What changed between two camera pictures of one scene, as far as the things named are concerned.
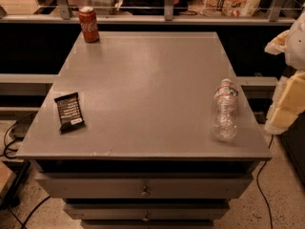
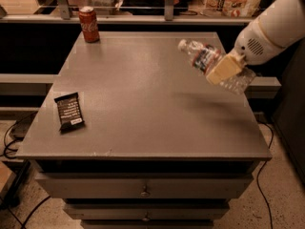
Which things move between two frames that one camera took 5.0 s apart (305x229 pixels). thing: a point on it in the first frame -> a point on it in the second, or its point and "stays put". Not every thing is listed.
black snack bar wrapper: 70,112 stays put
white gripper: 296,47 -> 253,47
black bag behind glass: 150,1 stays put
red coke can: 90,25 stays put
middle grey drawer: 148,212 stays put
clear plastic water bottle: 225,122 -> 218,68
